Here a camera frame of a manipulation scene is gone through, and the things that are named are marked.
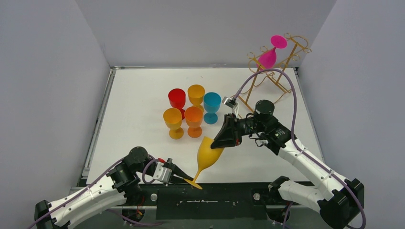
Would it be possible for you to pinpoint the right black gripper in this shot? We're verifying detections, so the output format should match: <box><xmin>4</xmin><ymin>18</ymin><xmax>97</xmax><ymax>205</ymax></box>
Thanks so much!
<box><xmin>211</xmin><ymin>113</ymin><xmax>266</xmax><ymax>148</ymax></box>

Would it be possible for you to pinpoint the yellow wine glass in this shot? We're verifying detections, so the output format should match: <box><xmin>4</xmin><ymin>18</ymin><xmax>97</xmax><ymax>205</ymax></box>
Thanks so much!
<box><xmin>163</xmin><ymin>108</ymin><xmax>184</xmax><ymax>140</ymax></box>
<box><xmin>183</xmin><ymin>136</ymin><xmax>224</xmax><ymax>190</ymax></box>
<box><xmin>187</xmin><ymin>84</ymin><xmax>205</xmax><ymax>112</ymax></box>

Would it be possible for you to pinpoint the cyan wine glass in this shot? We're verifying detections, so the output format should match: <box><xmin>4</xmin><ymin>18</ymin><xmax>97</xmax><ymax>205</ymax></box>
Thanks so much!
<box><xmin>203</xmin><ymin>92</ymin><xmax>222</xmax><ymax>125</ymax></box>

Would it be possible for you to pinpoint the red wine glass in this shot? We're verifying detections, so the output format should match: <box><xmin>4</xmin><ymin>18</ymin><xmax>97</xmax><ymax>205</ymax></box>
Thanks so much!
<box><xmin>168</xmin><ymin>88</ymin><xmax>186</xmax><ymax>119</ymax></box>

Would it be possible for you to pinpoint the gold wire glass rack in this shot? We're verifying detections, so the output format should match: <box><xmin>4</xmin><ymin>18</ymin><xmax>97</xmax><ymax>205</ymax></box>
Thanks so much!
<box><xmin>237</xmin><ymin>33</ymin><xmax>312</xmax><ymax>112</ymax></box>

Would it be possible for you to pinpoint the magenta wine glass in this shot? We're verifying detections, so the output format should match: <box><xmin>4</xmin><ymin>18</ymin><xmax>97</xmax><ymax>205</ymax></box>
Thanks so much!
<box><xmin>256</xmin><ymin>35</ymin><xmax>288</xmax><ymax>70</ymax></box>

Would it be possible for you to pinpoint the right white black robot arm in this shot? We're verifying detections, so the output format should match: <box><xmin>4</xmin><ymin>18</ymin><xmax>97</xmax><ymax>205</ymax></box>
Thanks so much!
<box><xmin>211</xmin><ymin>100</ymin><xmax>364</xmax><ymax>229</ymax></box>

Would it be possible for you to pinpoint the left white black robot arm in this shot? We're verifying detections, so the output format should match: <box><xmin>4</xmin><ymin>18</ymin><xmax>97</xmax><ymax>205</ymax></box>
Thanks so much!
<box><xmin>33</xmin><ymin>146</ymin><xmax>192</xmax><ymax>229</ymax></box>

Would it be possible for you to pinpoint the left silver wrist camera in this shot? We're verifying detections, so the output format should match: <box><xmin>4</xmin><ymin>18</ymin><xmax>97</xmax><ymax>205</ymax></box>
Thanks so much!
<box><xmin>153</xmin><ymin>158</ymin><xmax>172</xmax><ymax>185</ymax></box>

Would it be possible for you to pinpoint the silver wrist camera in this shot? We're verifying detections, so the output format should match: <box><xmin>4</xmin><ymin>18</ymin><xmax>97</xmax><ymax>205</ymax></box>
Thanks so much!
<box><xmin>222</xmin><ymin>97</ymin><xmax>239</xmax><ymax>116</ymax></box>
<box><xmin>153</xmin><ymin>158</ymin><xmax>172</xmax><ymax>185</ymax></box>

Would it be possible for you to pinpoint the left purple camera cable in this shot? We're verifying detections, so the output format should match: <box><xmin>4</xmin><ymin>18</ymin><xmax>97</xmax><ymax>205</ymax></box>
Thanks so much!
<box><xmin>27</xmin><ymin>158</ymin><xmax>159</xmax><ymax>229</ymax></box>

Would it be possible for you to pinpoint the purple camera cable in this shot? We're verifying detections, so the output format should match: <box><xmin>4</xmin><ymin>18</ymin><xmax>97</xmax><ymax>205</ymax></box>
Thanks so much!
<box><xmin>233</xmin><ymin>68</ymin><xmax>367</xmax><ymax>229</ymax></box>
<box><xmin>27</xmin><ymin>158</ymin><xmax>159</xmax><ymax>229</ymax></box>

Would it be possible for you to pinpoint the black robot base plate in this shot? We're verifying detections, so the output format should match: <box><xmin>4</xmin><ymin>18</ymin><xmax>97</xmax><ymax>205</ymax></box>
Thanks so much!
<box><xmin>121</xmin><ymin>182</ymin><xmax>289</xmax><ymax>222</ymax></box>

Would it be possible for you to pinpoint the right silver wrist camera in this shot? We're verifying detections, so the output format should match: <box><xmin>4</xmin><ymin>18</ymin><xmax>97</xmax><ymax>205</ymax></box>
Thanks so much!
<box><xmin>222</xmin><ymin>97</ymin><xmax>239</xmax><ymax>116</ymax></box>

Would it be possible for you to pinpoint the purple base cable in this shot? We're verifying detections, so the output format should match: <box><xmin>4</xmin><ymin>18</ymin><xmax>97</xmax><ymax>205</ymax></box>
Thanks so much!
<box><xmin>107</xmin><ymin>208</ymin><xmax>163</xmax><ymax>228</ymax></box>

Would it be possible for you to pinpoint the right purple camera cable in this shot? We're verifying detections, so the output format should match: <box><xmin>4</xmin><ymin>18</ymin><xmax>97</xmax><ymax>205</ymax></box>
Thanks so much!
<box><xmin>233</xmin><ymin>68</ymin><xmax>367</xmax><ymax>229</ymax></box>

